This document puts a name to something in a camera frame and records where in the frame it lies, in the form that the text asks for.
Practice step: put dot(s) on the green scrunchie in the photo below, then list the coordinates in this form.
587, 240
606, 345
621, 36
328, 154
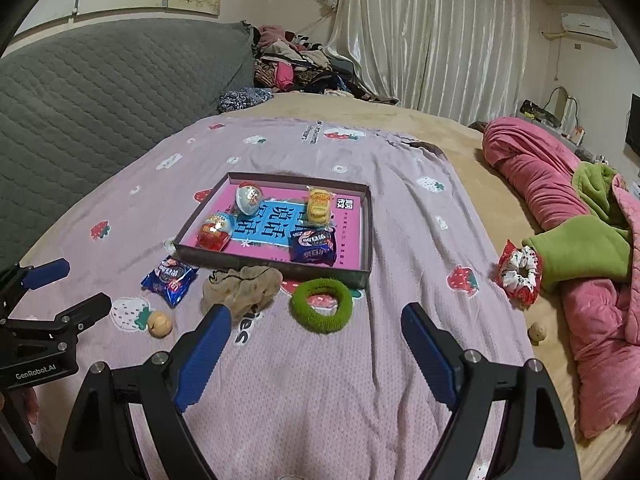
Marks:
300, 310

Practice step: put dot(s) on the blue floral cloth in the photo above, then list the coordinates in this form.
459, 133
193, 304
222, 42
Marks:
245, 99

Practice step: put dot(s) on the yellow cake packet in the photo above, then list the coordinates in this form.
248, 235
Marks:
319, 205

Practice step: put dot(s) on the grey quilted headboard cover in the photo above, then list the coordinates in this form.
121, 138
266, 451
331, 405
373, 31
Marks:
100, 110

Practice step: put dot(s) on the pile of clothes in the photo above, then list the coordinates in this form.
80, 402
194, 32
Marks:
290, 70

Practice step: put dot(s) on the white and red toy egg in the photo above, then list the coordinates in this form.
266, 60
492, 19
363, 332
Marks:
250, 199

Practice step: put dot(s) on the beige scrunchie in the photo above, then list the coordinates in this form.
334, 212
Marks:
245, 285

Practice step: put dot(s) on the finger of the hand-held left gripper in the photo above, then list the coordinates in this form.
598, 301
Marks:
85, 310
45, 272

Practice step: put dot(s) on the person's left hand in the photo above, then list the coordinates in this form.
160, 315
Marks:
30, 405

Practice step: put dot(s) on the white air conditioner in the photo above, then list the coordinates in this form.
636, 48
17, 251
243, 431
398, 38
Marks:
585, 25

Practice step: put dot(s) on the tan bedsheet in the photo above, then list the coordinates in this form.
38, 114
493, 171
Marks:
450, 150

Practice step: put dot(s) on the dark bag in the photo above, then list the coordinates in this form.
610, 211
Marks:
537, 111

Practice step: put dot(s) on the red floral scrunchie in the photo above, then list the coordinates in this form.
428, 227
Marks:
510, 270

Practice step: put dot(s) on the small blue cookie packet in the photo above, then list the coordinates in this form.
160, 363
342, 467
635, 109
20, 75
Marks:
170, 280

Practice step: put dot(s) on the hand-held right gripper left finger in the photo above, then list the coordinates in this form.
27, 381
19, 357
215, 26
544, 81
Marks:
202, 360

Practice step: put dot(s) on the pink quilt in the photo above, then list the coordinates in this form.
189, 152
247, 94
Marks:
530, 175

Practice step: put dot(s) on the green fleece blanket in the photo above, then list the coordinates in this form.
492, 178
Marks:
575, 250

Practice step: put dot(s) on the black television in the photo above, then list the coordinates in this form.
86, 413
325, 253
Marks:
634, 125

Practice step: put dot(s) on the dark shallow cardboard box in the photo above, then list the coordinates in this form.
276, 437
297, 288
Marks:
325, 274

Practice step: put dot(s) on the pink strawberry print blanket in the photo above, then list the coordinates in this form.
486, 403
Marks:
325, 410

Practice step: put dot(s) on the white curtain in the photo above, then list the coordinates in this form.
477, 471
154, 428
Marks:
425, 35

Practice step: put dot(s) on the small beige ball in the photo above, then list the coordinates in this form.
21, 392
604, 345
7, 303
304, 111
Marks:
537, 332
160, 324

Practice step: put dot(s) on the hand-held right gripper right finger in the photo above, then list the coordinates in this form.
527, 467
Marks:
432, 360

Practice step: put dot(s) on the large blue cookie packet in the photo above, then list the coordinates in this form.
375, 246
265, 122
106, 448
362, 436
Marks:
312, 247

